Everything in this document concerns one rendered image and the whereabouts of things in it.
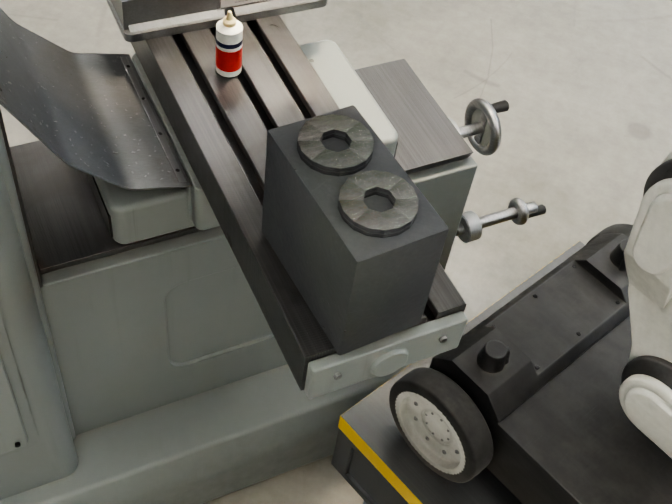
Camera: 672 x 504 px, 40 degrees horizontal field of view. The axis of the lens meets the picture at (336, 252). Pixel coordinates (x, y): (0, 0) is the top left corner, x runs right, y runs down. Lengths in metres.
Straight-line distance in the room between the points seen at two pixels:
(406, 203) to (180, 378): 0.91
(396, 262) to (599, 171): 1.82
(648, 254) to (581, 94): 1.78
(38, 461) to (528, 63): 1.99
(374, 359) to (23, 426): 0.71
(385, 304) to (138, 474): 0.88
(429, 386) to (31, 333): 0.62
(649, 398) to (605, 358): 0.22
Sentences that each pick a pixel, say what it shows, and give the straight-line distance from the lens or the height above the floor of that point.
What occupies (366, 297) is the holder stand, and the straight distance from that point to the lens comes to 1.05.
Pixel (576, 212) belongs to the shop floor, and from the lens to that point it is 2.66.
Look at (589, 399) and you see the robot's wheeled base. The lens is 1.59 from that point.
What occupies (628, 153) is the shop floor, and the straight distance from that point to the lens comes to 2.90.
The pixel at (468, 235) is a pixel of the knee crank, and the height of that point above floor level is 0.49.
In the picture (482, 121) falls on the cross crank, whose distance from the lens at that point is 1.88.
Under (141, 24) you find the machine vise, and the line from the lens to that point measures 1.53.
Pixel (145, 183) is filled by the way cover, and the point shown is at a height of 0.84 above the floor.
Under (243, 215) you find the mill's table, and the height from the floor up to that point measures 0.90.
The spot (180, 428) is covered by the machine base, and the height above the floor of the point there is 0.20.
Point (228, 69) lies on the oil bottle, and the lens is 1.45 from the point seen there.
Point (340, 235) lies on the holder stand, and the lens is 1.00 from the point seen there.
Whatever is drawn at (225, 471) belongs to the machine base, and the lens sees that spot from 1.91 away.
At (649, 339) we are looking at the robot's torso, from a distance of 1.46.
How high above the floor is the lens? 1.85
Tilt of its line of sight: 51 degrees down
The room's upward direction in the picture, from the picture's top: 9 degrees clockwise
